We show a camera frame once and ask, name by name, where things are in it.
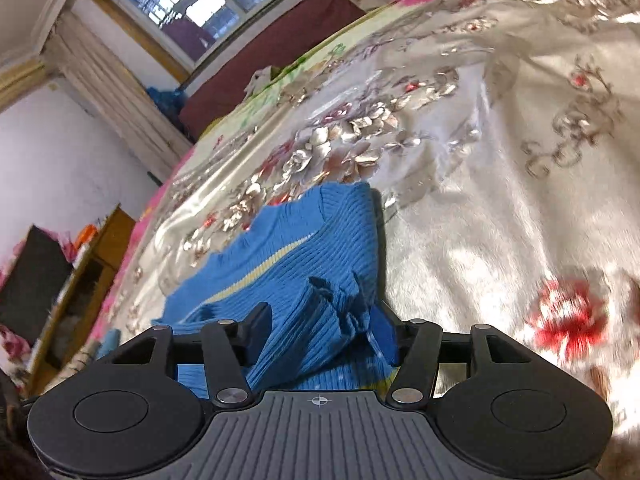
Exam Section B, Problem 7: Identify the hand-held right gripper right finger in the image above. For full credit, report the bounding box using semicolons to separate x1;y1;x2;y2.
386;319;542;408

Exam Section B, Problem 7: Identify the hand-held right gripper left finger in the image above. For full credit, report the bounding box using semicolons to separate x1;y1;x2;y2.
98;302;274;408

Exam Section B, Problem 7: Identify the blue knit sweater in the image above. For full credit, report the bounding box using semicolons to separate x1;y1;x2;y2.
151;181;402;392

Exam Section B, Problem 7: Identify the pink floral bed sheet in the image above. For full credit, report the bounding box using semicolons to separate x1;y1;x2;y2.
97;132;201;336

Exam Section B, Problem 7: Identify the wooden cabinet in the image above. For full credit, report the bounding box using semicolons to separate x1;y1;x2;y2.
25;204;137;397

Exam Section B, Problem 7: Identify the floral satin bedspread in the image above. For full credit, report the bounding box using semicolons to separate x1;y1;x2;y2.
107;0;640;441

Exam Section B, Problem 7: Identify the black television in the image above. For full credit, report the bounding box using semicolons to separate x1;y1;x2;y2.
0;225;76;346

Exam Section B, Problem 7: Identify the blue cloth bundle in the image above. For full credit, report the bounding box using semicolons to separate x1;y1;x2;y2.
146;85;190;132

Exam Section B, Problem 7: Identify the white crumpled cloth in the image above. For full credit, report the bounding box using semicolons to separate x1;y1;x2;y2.
244;65;282;99

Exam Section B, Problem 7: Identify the pale green floral sheet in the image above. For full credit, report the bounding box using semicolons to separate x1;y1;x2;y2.
200;2;401;136

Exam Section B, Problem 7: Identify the window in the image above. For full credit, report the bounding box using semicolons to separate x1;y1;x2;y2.
90;0;326;83

